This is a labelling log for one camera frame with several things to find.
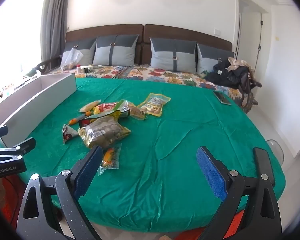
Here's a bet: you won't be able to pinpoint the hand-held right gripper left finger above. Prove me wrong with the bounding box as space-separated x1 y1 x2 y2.
16 145 104 240

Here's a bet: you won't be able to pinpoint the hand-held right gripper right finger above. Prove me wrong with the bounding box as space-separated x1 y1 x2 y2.
195 146 283 240

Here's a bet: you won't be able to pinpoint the white cardboard box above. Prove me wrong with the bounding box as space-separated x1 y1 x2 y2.
0 73 77 148

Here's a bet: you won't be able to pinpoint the vacuum-packed corn cob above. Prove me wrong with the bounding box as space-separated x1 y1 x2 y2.
79 100 102 113

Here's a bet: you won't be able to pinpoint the red yellow snack packet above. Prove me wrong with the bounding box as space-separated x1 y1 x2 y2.
93 102 122 117

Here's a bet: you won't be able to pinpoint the yellow-bordered peanut packet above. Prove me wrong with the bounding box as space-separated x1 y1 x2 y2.
137 92 171 117

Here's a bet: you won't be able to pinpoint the clear packet orange snacks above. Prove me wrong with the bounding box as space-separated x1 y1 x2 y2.
98 143 122 176

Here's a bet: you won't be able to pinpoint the small red white packet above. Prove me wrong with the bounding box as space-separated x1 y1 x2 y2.
62 124 79 144

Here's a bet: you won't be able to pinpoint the gold clear bread bag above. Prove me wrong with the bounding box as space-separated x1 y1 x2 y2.
77 116 131 148

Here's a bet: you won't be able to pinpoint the orange sausage stick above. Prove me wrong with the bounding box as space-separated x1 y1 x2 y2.
68 112 93 126

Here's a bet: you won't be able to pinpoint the green tablecloth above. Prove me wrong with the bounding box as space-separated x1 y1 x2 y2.
0 77 286 233

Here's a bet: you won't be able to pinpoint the clear plastic chair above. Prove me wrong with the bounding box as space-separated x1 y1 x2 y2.
266 139 285 167

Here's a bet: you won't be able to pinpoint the smartphone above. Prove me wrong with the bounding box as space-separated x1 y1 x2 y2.
212 91 232 105

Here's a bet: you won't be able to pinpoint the green-label clear meat packet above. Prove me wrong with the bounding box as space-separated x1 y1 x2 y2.
115 99 147 120

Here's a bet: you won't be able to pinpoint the dark wooden chair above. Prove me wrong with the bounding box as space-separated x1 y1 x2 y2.
27 57 63 77

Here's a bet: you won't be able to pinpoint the brown bag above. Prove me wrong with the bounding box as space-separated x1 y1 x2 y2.
238 66 262 108

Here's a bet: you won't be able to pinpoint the clear plastic bag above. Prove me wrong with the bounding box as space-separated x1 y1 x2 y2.
60 48 84 71

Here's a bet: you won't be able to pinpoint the black jacket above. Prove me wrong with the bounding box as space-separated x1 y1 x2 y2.
204 61 252 90

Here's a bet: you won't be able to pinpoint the white power strip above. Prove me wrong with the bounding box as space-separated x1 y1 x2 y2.
80 65 102 73

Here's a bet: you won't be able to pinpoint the floral bedsheet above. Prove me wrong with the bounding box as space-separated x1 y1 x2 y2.
73 64 253 110

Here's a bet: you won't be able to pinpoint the grey two-tone pillow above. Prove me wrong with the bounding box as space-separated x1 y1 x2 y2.
92 34 140 67
60 38 97 67
196 43 234 75
149 37 197 73

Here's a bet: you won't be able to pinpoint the beige cloth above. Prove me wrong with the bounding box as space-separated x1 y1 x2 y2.
227 57 254 72

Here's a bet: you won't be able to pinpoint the grey curtain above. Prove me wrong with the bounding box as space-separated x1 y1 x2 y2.
40 0 71 63

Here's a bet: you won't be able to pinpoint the white door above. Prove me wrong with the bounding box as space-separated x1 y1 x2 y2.
236 11 263 67

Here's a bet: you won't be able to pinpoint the brown padded headboard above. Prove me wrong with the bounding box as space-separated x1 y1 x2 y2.
65 24 233 67

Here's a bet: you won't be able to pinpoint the black cable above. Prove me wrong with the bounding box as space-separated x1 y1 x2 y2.
86 65 133 78

